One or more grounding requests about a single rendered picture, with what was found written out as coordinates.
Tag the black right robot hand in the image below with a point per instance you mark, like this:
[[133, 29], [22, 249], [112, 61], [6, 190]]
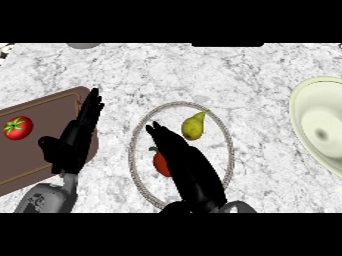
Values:
[[189, 170]]

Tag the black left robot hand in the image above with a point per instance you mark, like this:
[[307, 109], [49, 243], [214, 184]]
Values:
[[75, 140]]

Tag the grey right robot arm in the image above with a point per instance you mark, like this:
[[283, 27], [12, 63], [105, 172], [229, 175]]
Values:
[[238, 207]]

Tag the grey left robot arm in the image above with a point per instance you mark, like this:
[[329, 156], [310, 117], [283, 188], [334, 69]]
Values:
[[49, 196]]

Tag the red bell pepper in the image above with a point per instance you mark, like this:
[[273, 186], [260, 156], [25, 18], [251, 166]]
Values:
[[161, 164]]

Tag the round marble placemat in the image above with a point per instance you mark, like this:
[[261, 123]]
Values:
[[218, 133]]

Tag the pale cream bowl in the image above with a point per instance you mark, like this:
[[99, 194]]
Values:
[[331, 130]]

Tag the brown cutting board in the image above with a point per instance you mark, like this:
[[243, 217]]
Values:
[[28, 140]]

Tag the red tomato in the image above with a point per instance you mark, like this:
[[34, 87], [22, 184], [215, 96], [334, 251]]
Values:
[[18, 128]]

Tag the yellow-green pear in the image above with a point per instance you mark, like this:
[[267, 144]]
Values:
[[193, 126]]

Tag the grey round object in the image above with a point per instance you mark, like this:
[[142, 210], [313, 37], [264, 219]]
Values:
[[84, 45]]

